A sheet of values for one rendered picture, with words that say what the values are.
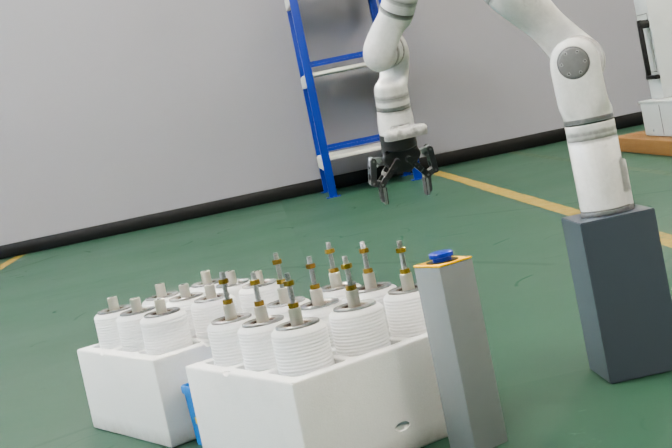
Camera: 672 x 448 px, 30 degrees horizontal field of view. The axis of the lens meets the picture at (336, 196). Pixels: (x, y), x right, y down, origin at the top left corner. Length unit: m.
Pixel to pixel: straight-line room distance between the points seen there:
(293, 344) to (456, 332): 0.27
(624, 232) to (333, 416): 0.64
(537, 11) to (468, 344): 0.67
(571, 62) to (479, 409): 0.66
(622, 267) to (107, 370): 1.10
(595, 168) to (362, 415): 0.63
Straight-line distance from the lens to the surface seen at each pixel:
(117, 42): 8.61
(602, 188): 2.33
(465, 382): 2.05
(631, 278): 2.34
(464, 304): 2.04
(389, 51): 2.51
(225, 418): 2.27
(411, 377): 2.15
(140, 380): 2.58
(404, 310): 2.19
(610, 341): 2.34
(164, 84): 8.58
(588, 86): 2.32
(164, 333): 2.55
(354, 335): 2.13
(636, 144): 6.81
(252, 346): 2.18
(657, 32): 6.71
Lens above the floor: 0.61
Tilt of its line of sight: 4 degrees down
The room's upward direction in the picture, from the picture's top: 12 degrees counter-clockwise
